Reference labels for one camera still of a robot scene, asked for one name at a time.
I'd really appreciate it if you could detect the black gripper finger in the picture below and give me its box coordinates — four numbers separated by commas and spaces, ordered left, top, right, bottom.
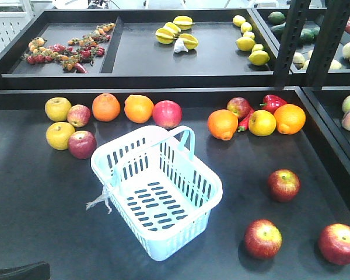
0, 261, 51, 280

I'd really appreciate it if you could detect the light blue plastic basket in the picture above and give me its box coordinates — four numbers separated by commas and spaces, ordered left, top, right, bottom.
86, 125, 223, 261

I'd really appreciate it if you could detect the red yellow apple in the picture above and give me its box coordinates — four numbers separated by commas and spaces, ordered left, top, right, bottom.
317, 223, 350, 265
244, 219, 283, 260
267, 169, 301, 202

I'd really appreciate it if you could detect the red yellow apple front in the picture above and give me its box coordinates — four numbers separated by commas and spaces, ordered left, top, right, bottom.
317, 223, 350, 265

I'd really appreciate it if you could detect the dark red apple left group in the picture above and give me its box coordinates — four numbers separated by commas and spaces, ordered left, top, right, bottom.
68, 130, 97, 159

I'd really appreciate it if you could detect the yellow pear apple lower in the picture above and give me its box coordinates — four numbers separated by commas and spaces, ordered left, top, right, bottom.
45, 122, 75, 151

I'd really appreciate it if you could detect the yellow pear apple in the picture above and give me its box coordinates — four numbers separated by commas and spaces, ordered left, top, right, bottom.
45, 122, 75, 151
44, 97, 72, 122

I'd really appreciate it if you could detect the small pink apple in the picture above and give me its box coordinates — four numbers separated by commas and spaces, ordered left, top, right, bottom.
66, 104, 91, 128

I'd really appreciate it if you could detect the yellow pear apple upper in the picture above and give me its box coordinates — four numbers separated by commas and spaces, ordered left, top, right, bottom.
44, 97, 72, 122

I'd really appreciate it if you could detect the orange tangerine left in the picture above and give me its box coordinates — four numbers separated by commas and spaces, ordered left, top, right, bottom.
92, 93, 121, 122

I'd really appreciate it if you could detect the orange fruit centre left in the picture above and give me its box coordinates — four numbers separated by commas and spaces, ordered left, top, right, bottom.
124, 94, 154, 124

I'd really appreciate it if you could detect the big red apple centre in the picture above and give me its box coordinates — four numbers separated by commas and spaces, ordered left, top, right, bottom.
152, 100, 183, 129

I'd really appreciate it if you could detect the red chili pepper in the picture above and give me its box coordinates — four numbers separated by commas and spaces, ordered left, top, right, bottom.
237, 108, 254, 132

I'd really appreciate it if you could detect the dark red apple back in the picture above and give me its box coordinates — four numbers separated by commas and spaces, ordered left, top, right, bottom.
226, 97, 251, 120

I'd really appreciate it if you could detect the white garlic bulb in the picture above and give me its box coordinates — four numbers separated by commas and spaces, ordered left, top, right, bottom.
173, 38, 188, 53

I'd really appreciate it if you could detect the yellow orange citrus fruit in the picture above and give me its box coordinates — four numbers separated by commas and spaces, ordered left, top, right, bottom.
248, 110, 277, 137

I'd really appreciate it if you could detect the red bell pepper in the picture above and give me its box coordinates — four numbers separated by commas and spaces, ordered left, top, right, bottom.
260, 94, 287, 114

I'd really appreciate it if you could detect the black wooden produce stand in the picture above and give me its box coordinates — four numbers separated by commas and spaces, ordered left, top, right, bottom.
0, 9, 350, 279

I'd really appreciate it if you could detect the large orange fruit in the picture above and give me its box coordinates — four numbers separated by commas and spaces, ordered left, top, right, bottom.
274, 104, 306, 135

